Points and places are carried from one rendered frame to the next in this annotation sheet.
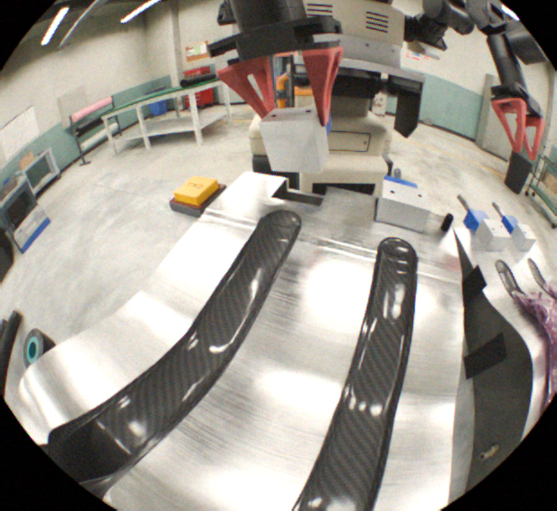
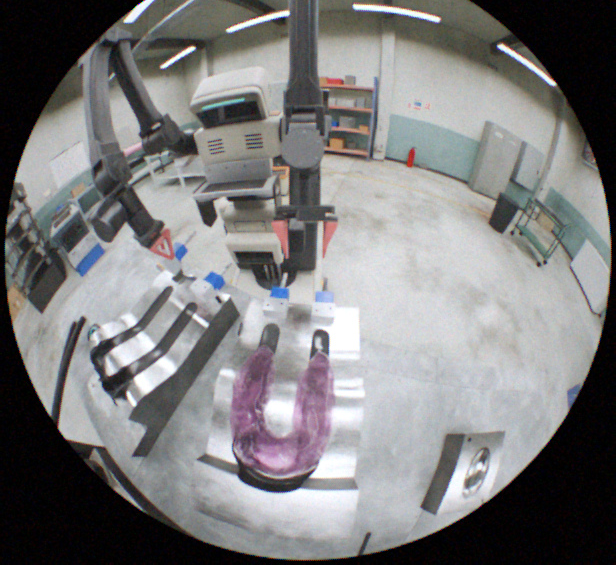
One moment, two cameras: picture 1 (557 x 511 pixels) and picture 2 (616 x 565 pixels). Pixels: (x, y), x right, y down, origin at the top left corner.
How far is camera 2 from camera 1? 0.44 m
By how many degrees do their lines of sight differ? 2
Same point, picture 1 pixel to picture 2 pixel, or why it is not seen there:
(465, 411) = not seen: hidden behind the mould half
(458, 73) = (457, 121)
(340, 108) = (245, 204)
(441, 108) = (437, 153)
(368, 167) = (263, 242)
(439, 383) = (179, 354)
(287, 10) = (140, 231)
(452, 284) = (202, 326)
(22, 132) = (72, 164)
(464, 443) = not seen: hidden behind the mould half
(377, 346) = (171, 335)
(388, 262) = (187, 311)
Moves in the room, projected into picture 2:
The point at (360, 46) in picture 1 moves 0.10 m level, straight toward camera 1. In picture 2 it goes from (240, 168) to (218, 181)
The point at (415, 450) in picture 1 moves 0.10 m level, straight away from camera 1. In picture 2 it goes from (161, 367) to (189, 400)
